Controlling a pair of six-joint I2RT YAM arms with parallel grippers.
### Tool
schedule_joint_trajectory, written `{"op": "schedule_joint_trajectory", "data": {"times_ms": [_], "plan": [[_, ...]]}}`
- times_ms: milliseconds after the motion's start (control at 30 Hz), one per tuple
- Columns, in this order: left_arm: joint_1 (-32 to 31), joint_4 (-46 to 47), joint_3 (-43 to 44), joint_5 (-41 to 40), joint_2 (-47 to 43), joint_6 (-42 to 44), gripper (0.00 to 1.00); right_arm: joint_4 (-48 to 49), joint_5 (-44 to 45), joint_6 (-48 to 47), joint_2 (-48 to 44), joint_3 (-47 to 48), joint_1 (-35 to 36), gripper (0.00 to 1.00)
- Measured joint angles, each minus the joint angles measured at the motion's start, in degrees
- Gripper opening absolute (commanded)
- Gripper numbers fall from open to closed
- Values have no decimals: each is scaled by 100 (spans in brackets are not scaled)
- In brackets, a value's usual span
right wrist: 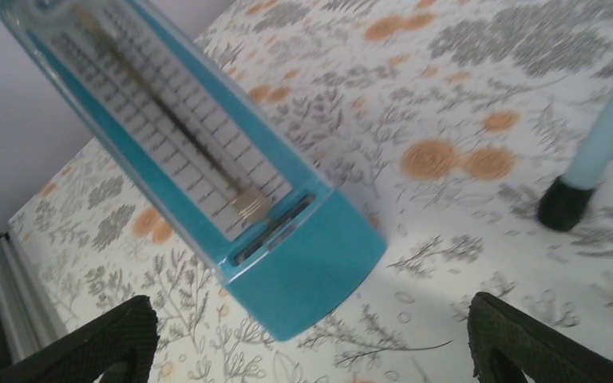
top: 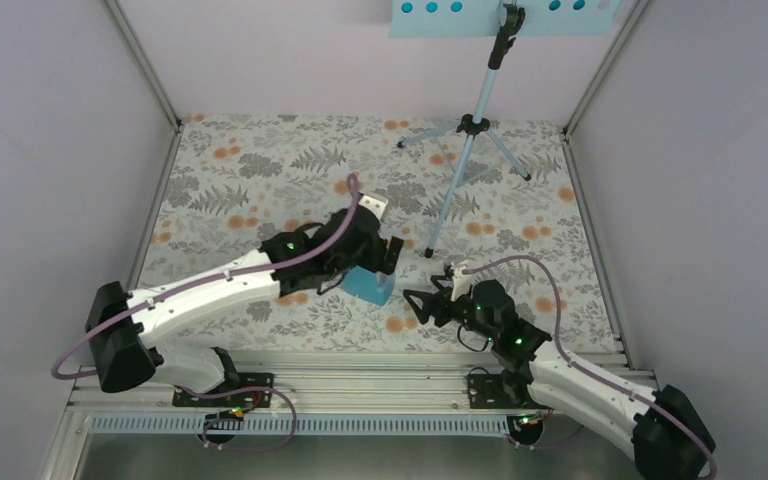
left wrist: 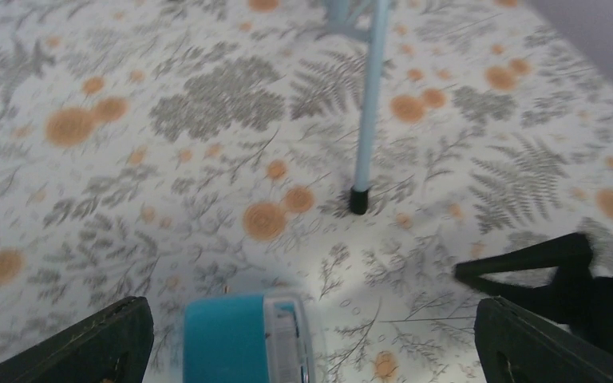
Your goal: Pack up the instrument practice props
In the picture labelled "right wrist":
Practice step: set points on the light blue music stand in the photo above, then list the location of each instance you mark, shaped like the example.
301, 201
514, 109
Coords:
565, 202

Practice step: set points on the aluminium mounting rail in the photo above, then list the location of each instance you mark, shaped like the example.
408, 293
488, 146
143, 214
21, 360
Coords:
30, 325

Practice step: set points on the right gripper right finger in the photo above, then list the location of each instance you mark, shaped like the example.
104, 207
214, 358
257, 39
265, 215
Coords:
507, 345

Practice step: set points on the floral patterned table mat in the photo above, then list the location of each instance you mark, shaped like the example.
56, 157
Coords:
443, 121

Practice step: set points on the blue metronome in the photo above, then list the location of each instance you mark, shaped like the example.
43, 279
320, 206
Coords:
281, 238

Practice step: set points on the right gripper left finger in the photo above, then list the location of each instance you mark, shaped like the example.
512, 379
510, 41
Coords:
118, 346

